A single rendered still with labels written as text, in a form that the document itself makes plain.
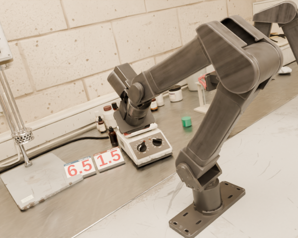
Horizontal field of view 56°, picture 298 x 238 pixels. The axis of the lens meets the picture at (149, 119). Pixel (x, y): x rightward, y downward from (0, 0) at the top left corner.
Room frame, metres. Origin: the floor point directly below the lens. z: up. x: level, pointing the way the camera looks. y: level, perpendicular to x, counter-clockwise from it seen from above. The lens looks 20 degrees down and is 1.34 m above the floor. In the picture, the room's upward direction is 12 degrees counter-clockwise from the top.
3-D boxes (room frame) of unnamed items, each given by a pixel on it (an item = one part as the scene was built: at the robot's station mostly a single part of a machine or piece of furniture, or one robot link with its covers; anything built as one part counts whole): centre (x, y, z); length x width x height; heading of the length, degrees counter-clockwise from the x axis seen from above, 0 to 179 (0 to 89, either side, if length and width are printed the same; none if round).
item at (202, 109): (1.19, -0.26, 0.96); 0.08 x 0.08 x 0.13; 27
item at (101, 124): (1.18, 0.21, 0.94); 0.03 x 0.03 x 0.07
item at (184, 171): (0.54, -0.09, 1.00); 0.09 x 0.06 x 0.06; 129
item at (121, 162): (0.85, 0.16, 0.92); 0.09 x 0.06 x 0.04; 107
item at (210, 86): (1.09, -0.31, 1.04); 0.10 x 0.07 x 0.07; 116
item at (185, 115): (1.05, -0.15, 0.93); 0.04 x 0.04 x 0.06
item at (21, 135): (0.87, 0.41, 1.17); 0.07 x 0.07 x 0.25
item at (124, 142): (0.91, 0.04, 0.94); 0.22 x 0.13 x 0.08; 19
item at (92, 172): (0.82, 0.25, 0.92); 0.09 x 0.06 x 0.04; 107
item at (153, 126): (0.94, 0.05, 0.98); 0.12 x 0.12 x 0.01; 19
